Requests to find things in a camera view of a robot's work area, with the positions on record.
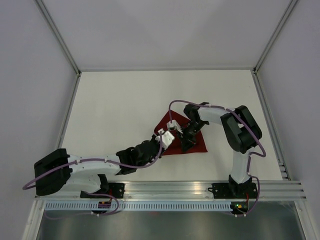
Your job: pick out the aluminium frame post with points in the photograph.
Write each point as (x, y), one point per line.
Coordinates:
(275, 34)
(57, 35)

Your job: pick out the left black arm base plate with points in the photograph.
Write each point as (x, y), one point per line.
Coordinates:
(116, 190)

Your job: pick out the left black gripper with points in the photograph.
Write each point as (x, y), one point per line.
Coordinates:
(153, 139)

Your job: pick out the right aluminium frame post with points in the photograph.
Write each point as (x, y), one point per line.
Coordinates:
(275, 34)

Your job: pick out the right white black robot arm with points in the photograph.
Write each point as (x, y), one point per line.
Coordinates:
(242, 133)

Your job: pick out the left aluminium frame post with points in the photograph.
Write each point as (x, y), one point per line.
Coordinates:
(57, 35)

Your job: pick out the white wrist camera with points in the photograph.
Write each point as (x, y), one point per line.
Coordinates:
(166, 137)
(173, 125)

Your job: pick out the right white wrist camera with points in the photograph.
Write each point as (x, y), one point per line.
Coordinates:
(173, 125)

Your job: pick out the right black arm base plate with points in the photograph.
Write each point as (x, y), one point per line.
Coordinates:
(233, 191)

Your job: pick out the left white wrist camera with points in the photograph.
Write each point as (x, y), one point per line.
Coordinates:
(166, 137)

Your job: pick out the dark red cloth napkin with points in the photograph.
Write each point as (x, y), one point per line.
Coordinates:
(176, 148)

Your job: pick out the white slotted cable duct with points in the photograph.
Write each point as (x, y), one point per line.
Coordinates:
(82, 205)

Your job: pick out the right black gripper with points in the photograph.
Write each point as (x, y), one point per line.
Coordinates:
(186, 141)

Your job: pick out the aluminium mounting rail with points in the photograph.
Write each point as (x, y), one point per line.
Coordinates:
(275, 190)

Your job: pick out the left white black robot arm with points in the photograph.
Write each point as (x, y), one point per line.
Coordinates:
(61, 173)

